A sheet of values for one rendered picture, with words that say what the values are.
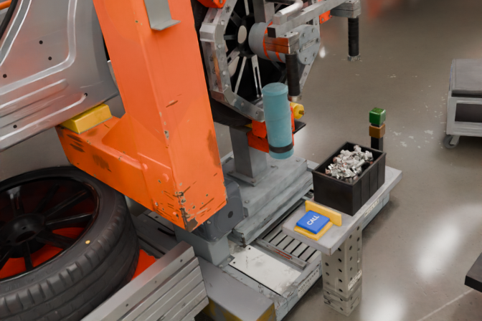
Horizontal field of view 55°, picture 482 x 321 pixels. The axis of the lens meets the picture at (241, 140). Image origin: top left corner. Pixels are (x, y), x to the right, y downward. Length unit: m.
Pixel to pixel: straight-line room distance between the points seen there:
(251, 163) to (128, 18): 1.03
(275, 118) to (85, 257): 0.71
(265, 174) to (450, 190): 0.85
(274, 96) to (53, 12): 0.72
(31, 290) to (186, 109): 0.63
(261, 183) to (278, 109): 0.52
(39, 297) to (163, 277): 0.34
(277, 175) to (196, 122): 0.85
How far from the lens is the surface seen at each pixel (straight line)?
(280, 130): 1.56
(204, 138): 1.24
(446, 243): 2.03
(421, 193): 2.26
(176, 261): 1.46
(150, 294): 1.46
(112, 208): 1.53
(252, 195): 1.89
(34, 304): 1.41
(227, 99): 1.49
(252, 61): 1.72
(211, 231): 1.66
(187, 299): 1.58
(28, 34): 1.53
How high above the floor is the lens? 1.38
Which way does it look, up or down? 31 degrees down
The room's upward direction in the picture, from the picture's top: 9 degrees counter-clockwise
